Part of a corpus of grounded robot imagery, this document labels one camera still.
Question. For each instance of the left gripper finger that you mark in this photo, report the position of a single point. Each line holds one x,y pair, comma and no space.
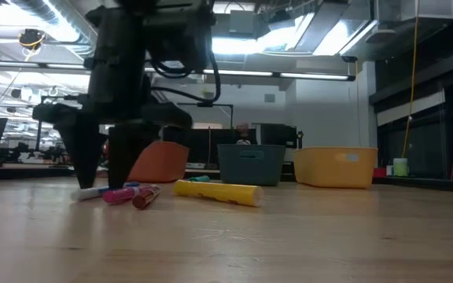
126,149
85,153

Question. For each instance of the blue and white thin marker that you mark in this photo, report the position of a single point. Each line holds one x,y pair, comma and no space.
87,193

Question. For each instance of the teal marker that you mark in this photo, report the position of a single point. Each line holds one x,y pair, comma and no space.
199,178

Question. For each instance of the yellow Sharpie highlighter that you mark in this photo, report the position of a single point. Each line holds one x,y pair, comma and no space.
218,192

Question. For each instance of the orange plastic bin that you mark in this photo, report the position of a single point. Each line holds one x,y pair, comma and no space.
159,161

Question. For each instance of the pink thin marker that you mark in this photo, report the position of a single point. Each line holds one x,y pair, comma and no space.
122,195

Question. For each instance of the brown thin marker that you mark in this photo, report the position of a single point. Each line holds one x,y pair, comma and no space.
144,199

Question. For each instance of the wide black monitor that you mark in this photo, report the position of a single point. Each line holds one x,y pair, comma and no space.
203,145

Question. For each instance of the long ceiling light fixture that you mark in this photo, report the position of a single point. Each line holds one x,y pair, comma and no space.
34,65
277,74

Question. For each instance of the person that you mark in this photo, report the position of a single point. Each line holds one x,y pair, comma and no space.
243,133

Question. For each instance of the teal plastic bin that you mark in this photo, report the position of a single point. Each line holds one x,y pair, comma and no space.
250,167

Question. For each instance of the grey ceiling box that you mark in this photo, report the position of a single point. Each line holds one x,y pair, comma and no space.
242,21

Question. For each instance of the small black monitor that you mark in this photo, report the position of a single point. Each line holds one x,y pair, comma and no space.
279,135

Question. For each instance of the yellow plastic bin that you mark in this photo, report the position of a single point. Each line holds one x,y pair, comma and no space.
334,167

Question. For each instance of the red box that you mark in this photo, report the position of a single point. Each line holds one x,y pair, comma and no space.
379,173

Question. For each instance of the green cup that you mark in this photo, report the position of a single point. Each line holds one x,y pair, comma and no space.
400,167

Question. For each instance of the black left frame rails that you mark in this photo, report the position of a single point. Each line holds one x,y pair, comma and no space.
22,173

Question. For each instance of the black frame rails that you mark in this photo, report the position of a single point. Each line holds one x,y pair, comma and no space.
22,173
427,184

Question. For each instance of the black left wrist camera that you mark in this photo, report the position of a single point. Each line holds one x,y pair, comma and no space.
179,35

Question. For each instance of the black rear frame rail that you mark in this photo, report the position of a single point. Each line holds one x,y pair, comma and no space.
203,173

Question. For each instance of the silver ceiling duct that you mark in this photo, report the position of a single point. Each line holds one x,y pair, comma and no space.
328,23

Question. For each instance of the black right frame rails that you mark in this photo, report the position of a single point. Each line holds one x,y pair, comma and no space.
427,184

